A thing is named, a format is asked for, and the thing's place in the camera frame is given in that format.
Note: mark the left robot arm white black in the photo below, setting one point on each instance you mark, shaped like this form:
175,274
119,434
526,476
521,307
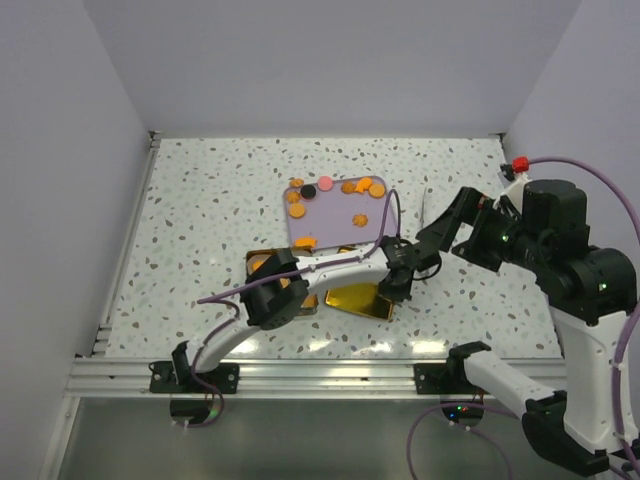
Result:
273,294

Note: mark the square cookie tin box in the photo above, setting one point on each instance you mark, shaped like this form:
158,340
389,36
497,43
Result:
308,307

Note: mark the gold tin lid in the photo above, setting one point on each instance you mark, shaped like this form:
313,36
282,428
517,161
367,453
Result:
361,299

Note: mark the black round cookie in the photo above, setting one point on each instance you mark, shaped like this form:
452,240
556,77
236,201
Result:
308,192

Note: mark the metal serving tongs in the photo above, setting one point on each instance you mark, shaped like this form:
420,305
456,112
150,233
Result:
423,208

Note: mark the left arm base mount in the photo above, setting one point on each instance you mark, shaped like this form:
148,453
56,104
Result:
209,389

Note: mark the lavender plastic tray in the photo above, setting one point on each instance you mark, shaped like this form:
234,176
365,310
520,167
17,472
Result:
329,216

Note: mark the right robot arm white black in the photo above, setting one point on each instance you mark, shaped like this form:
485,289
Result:
591,292

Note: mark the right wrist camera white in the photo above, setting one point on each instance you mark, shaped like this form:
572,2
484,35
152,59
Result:
516,176

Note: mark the orange fish cookie top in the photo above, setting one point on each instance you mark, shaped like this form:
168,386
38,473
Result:
363,185

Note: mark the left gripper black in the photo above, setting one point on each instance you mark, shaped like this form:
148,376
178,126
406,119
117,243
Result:
400,295

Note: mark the swirl cookie tray right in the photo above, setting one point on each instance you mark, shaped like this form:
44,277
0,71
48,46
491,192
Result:
360,220

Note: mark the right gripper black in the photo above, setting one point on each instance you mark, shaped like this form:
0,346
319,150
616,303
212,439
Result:
476,209

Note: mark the pink round cookie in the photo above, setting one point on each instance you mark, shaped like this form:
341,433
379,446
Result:
325,183

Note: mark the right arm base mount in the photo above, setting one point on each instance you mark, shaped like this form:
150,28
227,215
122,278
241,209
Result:
458,398

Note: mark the brown round cookie top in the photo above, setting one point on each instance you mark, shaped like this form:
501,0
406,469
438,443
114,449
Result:
348,188

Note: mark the orange fish cookie tray edge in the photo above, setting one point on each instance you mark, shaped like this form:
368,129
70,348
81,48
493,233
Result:
306,242

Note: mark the aluminium front rail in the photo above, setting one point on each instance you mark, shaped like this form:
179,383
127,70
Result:
312,358

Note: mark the swirl cookie left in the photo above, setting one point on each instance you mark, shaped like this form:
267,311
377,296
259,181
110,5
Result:
293,197

